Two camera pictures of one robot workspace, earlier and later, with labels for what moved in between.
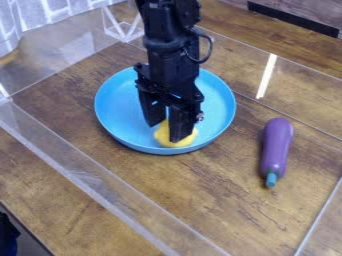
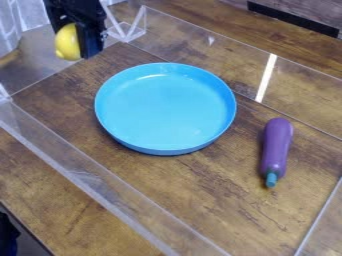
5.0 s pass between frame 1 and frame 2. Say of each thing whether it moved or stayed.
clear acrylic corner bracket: stayed
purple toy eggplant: stayed
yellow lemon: moved
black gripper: moved
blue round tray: stayed
